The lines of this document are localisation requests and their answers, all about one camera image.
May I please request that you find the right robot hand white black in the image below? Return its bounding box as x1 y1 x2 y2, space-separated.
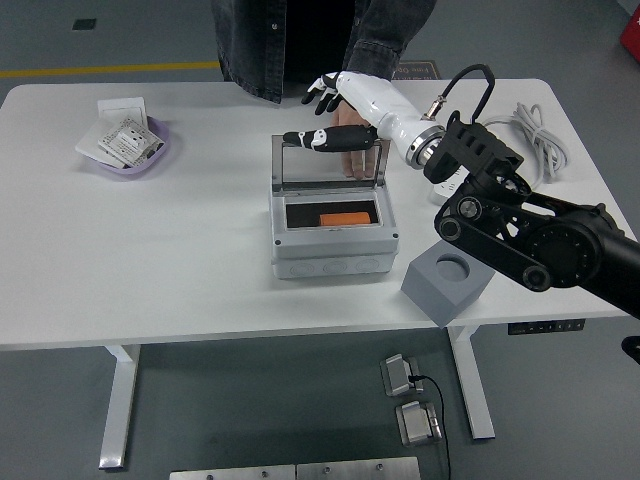
282 71 437 157

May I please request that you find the orange cylinder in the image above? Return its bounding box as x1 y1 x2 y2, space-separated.
318 212 372 227

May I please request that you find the grey enclosure box clear lid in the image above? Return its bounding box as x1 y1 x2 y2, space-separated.
268 132 400 280

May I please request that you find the grey cube with round hole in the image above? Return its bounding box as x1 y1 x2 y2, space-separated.
401 242 496 329

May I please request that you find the black floor sign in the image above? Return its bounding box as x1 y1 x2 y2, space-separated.
392 60 443 81

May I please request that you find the white power strip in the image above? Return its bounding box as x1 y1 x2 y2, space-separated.
430 168 472 205

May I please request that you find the person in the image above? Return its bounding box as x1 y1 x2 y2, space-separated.
209 0 375 105

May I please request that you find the purple plastic tray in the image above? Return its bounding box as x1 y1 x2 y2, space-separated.
82 114 171 179

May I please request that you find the red object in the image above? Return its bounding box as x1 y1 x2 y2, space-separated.
618 10 640 57

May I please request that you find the silver foot pedal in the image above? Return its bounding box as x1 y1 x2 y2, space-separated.
379 353 425 398
395 400 444 447

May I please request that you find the black table control panel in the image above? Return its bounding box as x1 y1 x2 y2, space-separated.
507 318 586 335

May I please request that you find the yellow floor tape line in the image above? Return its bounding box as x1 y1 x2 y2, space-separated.
0 60 222 80

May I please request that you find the white flat packet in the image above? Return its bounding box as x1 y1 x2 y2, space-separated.
75 110 126 169

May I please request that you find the white table leg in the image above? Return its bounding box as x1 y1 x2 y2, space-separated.
98 343 142 470
446 322 496 441

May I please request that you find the white power cord with plug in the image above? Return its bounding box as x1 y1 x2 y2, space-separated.
478 103 569 184

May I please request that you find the packaged white wall socket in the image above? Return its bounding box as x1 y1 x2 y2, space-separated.
97 118 166 169

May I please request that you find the white wall switch plate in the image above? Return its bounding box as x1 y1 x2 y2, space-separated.
96 98 149 126

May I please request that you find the black pedal cable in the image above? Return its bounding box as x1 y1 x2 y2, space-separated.
407 373 452 480

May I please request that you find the grey metal base plate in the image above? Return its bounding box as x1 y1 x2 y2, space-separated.
169 464 297 480
295 456 421 480

